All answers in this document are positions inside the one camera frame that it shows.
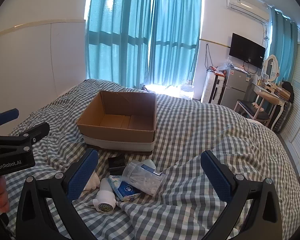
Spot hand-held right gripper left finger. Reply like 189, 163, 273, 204
15, 148, 99, 240

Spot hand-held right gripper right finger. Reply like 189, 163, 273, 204
200, 150, 284, 240

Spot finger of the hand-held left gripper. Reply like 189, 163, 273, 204
0, 122, 50, 159
0, 108, 20, 137

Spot white squeeze tube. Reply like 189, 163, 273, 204
93, 177, 117, 213

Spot small black box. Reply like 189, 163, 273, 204
107, 155, 127, 175

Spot blue tissue packet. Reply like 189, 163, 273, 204
108, 175, 140, 202

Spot brown cardboard box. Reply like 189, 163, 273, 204
76, 90, 157, 153

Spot clear plastic floss jar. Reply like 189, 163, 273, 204
122, 160, 166, 196

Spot white rounded case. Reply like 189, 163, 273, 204
137, 159, 157, 167

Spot person's left hand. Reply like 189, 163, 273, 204
0, 175, 11, 215

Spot white crumpled cloth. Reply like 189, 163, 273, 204
84, 171, 101, 192

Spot black seat chair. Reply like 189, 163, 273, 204
234, 99, 270, 128

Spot white suitcase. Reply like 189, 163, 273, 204
201, 70, 227, 104

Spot clear water jug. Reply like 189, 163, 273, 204
180, 80, 195, 99

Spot grey small fridge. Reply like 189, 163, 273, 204
220, 67, 251, 107

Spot white dressing table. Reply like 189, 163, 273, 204
250, 81, 290, 130

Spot orange packets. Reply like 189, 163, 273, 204
207, 66, 227, 77

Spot white louvered wardrobe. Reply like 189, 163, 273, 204
280, 42, 300, 178

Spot wooden box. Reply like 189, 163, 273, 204
265, 84, 290, 98

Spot clear plastic bag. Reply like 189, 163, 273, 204
219, 59, 232, 72

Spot black bag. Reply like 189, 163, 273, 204
281, 81, 294, 103

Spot wide teal curtain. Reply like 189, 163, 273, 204
86, 0, 153, 88

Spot white oval mirror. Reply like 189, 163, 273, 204
262, 54, 279, 83

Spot narrow teal curtain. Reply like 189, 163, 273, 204
269, 6, 299, 85

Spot white air conditioner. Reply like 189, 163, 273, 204
226, 0, 270, 23

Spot black wall cable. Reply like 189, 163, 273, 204
205, 44, 214, 70

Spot black wall television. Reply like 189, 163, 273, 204
229, 33, 266, 69

